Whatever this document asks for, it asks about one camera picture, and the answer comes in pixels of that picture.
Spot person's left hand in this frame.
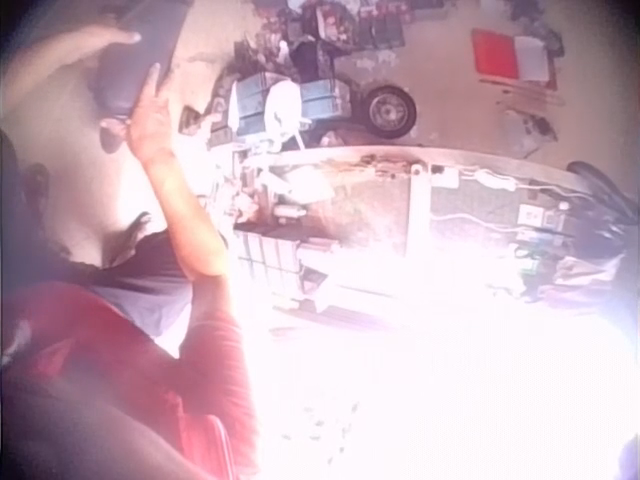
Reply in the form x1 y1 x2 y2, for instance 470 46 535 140
39 24 143 96

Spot person's right hand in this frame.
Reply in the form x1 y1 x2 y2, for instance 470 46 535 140
126 62 176 164

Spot blue plastic crate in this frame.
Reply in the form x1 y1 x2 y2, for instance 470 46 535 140
233 74 281 137
299 78 352 122

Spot white plastic bag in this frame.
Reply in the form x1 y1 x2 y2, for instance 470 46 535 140
262 81 307 151

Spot person's legs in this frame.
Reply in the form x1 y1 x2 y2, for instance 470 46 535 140
89 212 227 339

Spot black spoked wheel vehicle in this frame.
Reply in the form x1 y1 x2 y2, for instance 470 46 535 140
284 29 419 141

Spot cluttered work table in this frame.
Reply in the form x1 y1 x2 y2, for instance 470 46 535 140
232 145 626 321

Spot white power strip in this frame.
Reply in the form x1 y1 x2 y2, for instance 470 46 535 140
469 167 517 192

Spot black bag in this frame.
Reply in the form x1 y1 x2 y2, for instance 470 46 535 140
567 159 640 251

